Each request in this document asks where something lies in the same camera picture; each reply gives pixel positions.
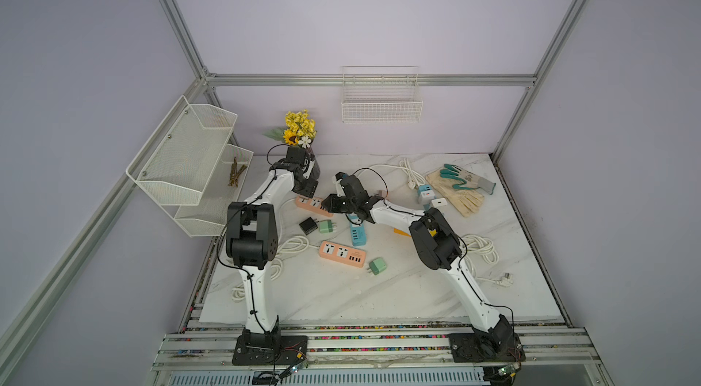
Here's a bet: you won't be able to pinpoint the white wire wall basket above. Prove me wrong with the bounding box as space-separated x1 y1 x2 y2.
341 66 424 124

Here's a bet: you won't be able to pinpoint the wooden clothespins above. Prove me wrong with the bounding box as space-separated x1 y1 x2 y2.
228 158 248 187

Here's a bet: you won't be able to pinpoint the pink power strip front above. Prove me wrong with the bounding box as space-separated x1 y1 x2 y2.
319 241 366 268

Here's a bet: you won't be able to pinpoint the yellow artificial flowers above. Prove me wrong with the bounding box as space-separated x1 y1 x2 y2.
264 110 318 149

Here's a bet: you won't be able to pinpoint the white mesh wall shelf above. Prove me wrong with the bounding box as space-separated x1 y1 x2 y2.
126 97 253 237

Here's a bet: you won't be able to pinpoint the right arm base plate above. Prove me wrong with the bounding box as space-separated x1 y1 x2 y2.
448 333 526 363

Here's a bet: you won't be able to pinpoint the white cable far right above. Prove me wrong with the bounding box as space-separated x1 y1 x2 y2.
333 158 427 192

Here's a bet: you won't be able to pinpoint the white charger plug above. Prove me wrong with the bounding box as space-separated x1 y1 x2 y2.
430 198 448 208

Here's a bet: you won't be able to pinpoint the beige work glove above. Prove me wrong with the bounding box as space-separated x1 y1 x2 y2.
425 171 485 217

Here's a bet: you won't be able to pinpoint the green charger plug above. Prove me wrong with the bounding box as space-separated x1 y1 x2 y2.
318 220 336 234
368 257 387 276

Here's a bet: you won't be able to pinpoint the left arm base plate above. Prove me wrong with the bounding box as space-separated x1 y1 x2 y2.
232 333 309 366

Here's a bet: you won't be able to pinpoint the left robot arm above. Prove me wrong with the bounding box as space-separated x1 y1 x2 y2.
224 146 321 334

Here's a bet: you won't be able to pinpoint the pink power strip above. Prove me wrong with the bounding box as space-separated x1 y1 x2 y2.
319 241 366 268
295 195 333 218

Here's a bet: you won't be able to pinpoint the white cable of pink strip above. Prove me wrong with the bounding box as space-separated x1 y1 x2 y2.
229 234 313 302

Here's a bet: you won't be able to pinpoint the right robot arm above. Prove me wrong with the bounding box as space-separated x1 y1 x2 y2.
322 172 516 351

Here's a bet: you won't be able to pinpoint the orange power strip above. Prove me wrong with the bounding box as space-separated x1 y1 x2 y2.
394 228 411 237

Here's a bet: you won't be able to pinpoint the black charger plug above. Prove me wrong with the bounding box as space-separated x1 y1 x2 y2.
299 217 319 236

